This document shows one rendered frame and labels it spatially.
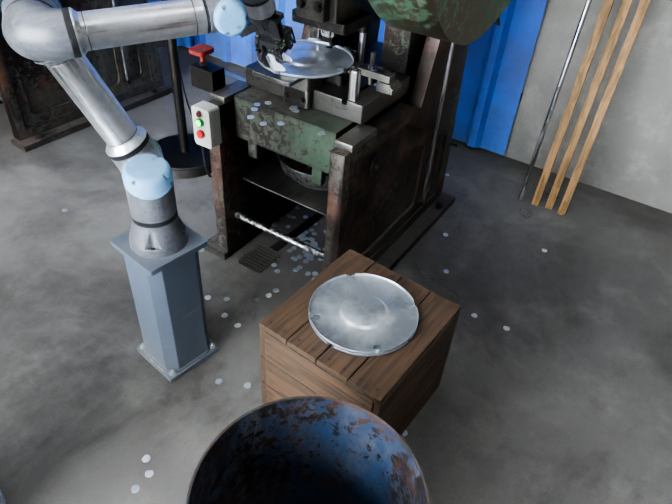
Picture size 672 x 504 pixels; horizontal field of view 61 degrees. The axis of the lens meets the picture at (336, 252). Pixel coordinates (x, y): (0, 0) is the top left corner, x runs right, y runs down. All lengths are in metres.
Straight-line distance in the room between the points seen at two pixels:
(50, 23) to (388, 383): 1.04
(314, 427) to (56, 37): 0.94
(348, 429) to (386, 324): 0.36
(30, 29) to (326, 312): 0.91
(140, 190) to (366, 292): 0.64
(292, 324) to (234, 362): 0.43
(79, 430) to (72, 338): 0.36
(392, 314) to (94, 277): 1.17
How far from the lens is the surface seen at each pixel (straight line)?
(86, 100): 1.51
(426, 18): 1.41
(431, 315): 1.56
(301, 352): 1.44
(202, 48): 1.95
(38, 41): 1.32
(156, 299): 1.63
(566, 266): 2.45
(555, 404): 1.94
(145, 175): 1.47
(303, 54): 1.84
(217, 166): 2.01
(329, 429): 1.26
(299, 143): 1.80
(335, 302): 1.54
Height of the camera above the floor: 1.44
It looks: 40 degrees down
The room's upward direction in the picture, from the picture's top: 4 degrees clockwise
